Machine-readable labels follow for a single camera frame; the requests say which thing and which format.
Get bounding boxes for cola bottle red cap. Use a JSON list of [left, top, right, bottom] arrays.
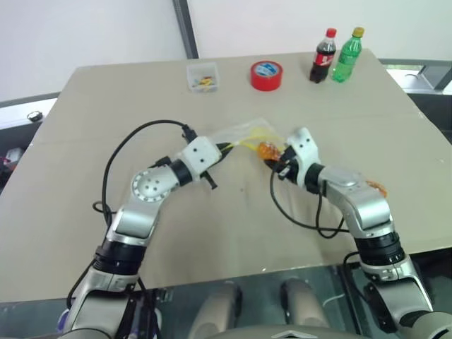
[[309, 28, 338, 85]]

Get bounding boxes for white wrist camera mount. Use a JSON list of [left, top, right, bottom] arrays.
[[180, 136, 223, 177], [285, 127, 321, 187]]

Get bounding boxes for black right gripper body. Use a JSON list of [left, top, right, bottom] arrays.
[[275, 145, 301, 183]]

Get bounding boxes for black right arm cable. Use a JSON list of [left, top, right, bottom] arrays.
[[269, 165, 351, 239]]

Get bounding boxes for clear plastic bag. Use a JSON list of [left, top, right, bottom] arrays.
[[207, 117, 286, 160]]

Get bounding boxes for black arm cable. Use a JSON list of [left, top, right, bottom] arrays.
[[269, 165, 351, 239], [92, 119, 197, 227]]

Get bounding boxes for clear plastic box with clips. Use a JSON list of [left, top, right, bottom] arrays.
[[186, 62, 222, 94]]

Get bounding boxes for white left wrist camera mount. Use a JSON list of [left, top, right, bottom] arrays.
[[180, 136, 223, 177]]

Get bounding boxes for orange snack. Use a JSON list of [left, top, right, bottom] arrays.
[[256, 141, 285, 162], [365, 179, 388, 197]]

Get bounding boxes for dark metal post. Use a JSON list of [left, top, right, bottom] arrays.
[[172, 0, 200, 59]]

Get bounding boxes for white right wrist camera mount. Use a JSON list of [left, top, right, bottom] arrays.
[[285, 127, 321, 187]]

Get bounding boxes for red tape roll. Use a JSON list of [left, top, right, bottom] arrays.
[[250, 60, 285, 93]]

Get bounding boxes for green bottle yellow cap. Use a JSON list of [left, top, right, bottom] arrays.
[[330, 27, 365, 84]]

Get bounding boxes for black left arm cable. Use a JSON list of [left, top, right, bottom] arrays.
[[92, 119, 197, 227]]

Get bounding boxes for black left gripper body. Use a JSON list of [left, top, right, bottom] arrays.
[[193, 141, 231, 182]]

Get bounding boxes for grey rounded robot leg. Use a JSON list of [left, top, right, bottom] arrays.
[[279, 278, 331, 328], [186, 280, 244, 339]]

